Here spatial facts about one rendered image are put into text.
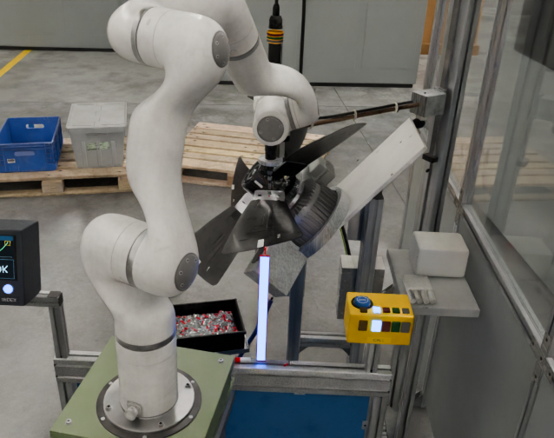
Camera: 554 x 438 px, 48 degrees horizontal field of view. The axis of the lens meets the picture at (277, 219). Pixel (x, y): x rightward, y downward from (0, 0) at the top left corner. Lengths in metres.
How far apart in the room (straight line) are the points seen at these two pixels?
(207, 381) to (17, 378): 1.77
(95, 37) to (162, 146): 7.95
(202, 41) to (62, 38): 8.09
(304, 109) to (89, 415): 0.80
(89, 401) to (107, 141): 3.40
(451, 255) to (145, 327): 1.20
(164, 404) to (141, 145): 0.55
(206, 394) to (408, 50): 6.53
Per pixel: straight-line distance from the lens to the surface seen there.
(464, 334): 2.31
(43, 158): 4.75
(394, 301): 1.61
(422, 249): 2.09
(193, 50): 1.02
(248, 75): 1.30
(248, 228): 1.69
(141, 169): 1.09
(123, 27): 1.11
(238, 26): 1.21
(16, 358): 3.22
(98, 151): 4.70
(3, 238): 1.59
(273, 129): 1.41
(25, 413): 2.93
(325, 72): 7.46
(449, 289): 2.11
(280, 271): 1.85
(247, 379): 1.72
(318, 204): 1.87
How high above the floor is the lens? 1.97
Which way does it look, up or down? 27 degrees down
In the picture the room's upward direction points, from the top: 3 degrees clockwise
